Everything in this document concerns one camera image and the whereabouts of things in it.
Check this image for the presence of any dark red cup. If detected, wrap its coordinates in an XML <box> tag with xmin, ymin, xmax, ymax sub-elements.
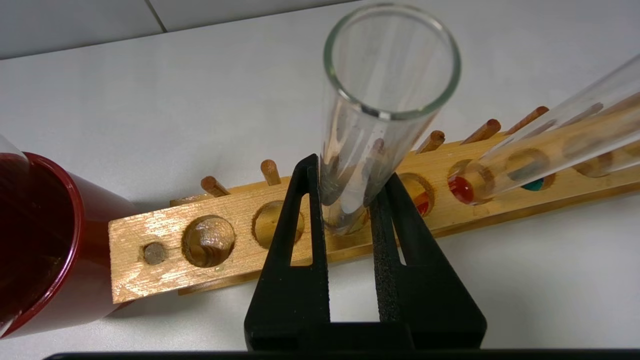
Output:
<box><xmin>0</xmin><ymin>150</ymin><xmax>138</xmax><ymax>341</ymax></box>

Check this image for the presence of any test tube with orange pigment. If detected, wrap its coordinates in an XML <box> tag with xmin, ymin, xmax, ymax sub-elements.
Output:
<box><xmin>447</xmin><ymin>52</ymin><xmax>640</xmax><ymax>206</ymax></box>

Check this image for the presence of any long empty glass test tube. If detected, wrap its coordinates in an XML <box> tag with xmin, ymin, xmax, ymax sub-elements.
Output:
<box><xmin>0</xmin><ymin>133</ymin><xmax>28</xmax><ymax>165</ymax></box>

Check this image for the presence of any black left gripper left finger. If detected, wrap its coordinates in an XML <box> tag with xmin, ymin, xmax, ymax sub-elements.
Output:
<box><xmin>244</xmin><ymin>154</ymin><xmax>331</xmax><ymax>350</ymax></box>

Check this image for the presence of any test tube with teal pigment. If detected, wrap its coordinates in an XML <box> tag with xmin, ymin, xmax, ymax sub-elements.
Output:
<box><xmin>520</xmin><ymin>140</ymin><xmax>640</xmax><ymax>193</ymax></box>

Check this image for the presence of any test tube with blue pigment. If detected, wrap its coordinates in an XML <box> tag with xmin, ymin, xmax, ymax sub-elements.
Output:
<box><xmin>320</xmin><ymin>2</ymin><xmax>462</xmax><ymax>237</ymax></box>

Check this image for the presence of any wooden test tube rack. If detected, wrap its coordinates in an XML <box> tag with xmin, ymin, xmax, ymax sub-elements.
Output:
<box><xmin>108</xmin><ymin>105</ymin><xmax>640</xmax><ymax>305</ymax></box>

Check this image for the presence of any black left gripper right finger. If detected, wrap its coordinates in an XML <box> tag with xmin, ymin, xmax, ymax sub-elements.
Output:
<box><xmin>372</xmin><ymin>172</ymin><xmax>487</xmax><ymax>350</ymax></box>

